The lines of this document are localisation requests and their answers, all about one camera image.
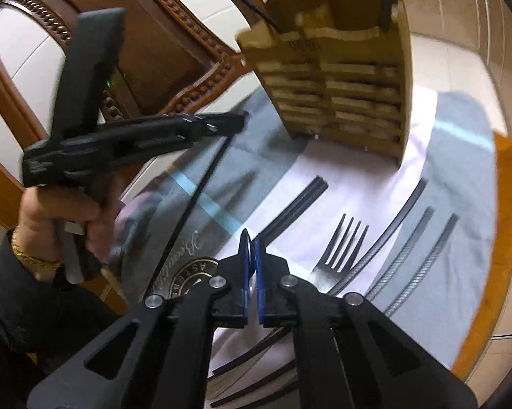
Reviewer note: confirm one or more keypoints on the carved wooden chair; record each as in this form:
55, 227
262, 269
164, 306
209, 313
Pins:
153, 30

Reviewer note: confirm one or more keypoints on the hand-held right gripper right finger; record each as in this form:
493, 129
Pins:
262, 281

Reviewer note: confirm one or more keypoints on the person's left hand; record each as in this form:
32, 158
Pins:
38, 213

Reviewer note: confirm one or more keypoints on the wooden utensil holder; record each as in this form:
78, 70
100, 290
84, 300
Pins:
358, 93

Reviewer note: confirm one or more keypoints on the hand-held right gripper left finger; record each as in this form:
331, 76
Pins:
247, 266

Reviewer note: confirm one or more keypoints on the black fork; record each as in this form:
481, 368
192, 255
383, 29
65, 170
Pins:
328, 272

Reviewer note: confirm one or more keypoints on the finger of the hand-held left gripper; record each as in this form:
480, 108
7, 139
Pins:
221, 121

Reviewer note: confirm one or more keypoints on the grey and pink printed cloth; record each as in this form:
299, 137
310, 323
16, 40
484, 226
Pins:
451, 179

